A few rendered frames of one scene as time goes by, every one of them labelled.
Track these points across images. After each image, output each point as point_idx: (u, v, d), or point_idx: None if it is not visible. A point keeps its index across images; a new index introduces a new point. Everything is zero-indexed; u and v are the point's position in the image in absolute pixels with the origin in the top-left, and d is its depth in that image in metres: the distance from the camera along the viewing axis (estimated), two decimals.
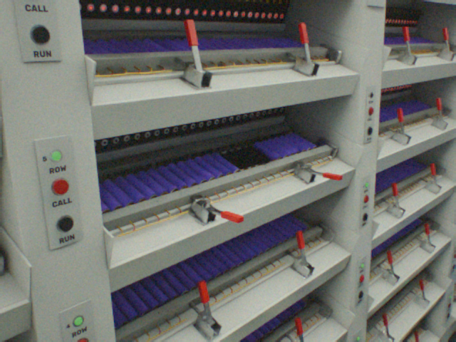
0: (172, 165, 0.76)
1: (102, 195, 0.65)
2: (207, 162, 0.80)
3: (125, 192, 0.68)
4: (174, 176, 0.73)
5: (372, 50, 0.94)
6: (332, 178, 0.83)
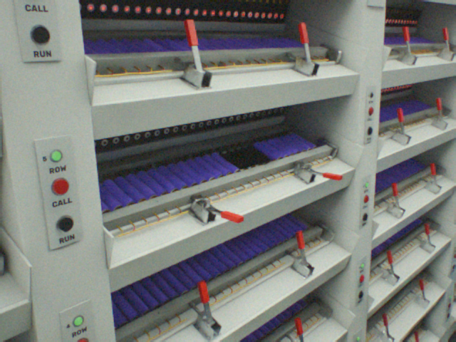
0: (172, 165, 0.76)
1: (102, 195, 0.65)
2: (206, 162, 0.80)
3: (125, 192, 0.68)
4: (174, 176, 0.73)
5: (372, 50, 0.94)
6: (332, 178, 0.83)
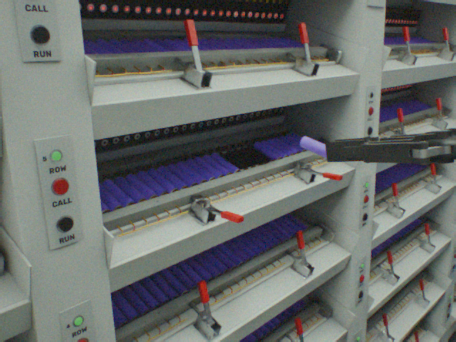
0: (172, 165, 0.76)
1: (102, 195, 0.65)
2: (206, 162, 0.80)
3: (125, 192, 0.68)
4: (174, 176, 0.73)
5: (372, 50, 0.94)
6: (332, 178, 0.83)
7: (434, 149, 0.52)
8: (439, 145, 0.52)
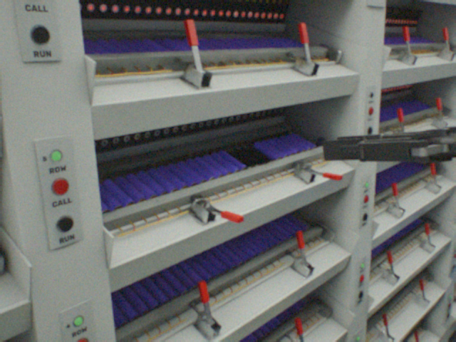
0: (172, 165, 0.76)
1: (102, 195, 0.65)
2: (206, 162, 0.80)
3: (125, 192, 0.68)
4: (174, 176, 0.73)
5: (372, 50, 0.94)
6: (332, 178, 0.83)
7: (434, 147, 0.52)
8: (437, 144, 0.52)
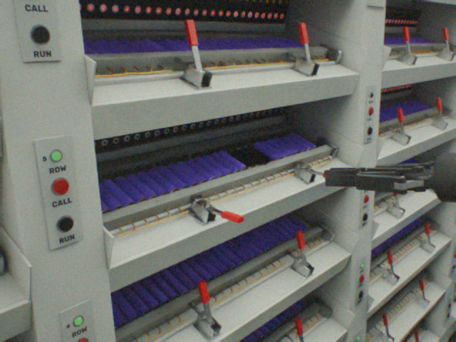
0: (172, 165, 0.76)
1: (102, 195, 0.65)
2: (206, 162, 0.80)
3: (125, 192, 0.68)
4: (174, 176, 0.73)
5: (372, 50, 0.94)
6: None
7: None
8: None
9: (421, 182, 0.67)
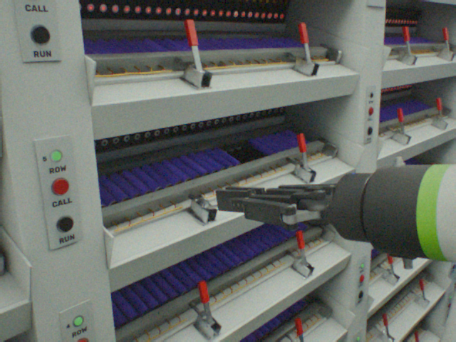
0: (166, 161, 0.77)
1: None
2: (201, 158, 0.81)
3: (120, 187, 0.68)
4: (168, 172, 0.74)
5: (372, 50, 0.94)
6: (303, 142, 0.85)
7: None
8: None
9: (317, 213, 0.49)
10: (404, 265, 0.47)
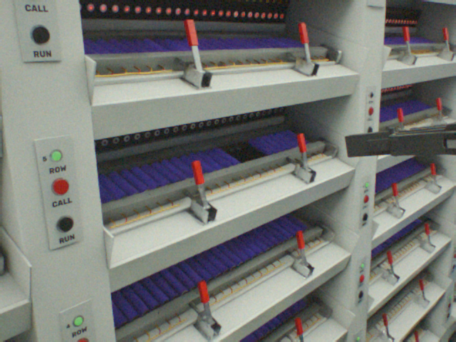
0: (166, 161, 0.77)
1: None
2: (201, 158, 0.81)
3: (120, 187, 0.68)
4: (167, 171, 0.74)
5: (372, 50, 0.94)
6: (303, 142, 0.85)
7: None
8: None
9: None
10: None
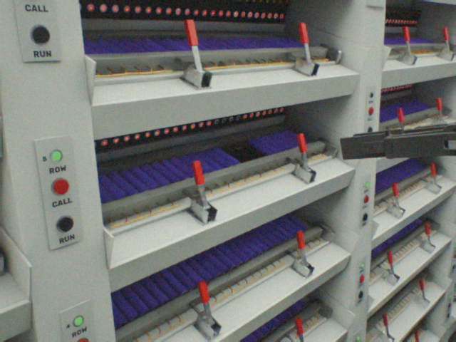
0: (166, 161, 0.77)
1: None
2: (201, 158, 0.81)
3: (120, 187, 0.68)
4: (167, 171, 0.74)
5: (372, 50, 0.94)
6: (303, 142, 0.85)
7: None
8: None
9: None
10: None
